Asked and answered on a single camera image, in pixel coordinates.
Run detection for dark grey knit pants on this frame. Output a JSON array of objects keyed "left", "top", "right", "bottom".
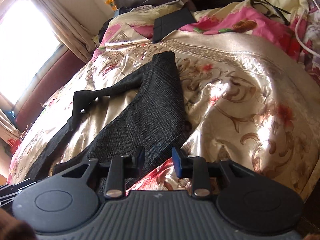
[{"left": 26, "top": 51, "right": 192, "bottom": 180}]

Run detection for right hand in brown glove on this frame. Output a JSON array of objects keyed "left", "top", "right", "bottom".
[{"left": 0, "top": 209, "right": 36, "bottom": 240}]

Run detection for beige curtain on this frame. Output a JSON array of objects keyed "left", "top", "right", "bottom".
[{"left": 31, "top": 0, "right": 96, "bottom": 62}]

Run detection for black notebook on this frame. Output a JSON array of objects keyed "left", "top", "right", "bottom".
[{"left": 152, "top": 8, "right": 196, "bottom": 43}]

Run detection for pink floral quilt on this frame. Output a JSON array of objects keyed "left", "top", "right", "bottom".
[{"left": 130, "top": 3, "right": 303, "bottom": 61}]

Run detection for black eyeglasses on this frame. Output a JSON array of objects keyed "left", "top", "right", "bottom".
[{"left": 249, "top": 0, "right": 291, "bottom": 26}]

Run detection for white cable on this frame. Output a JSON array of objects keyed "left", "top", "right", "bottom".
[{"left": 294, "top": 0, "right": 320, "bottom": 55}]

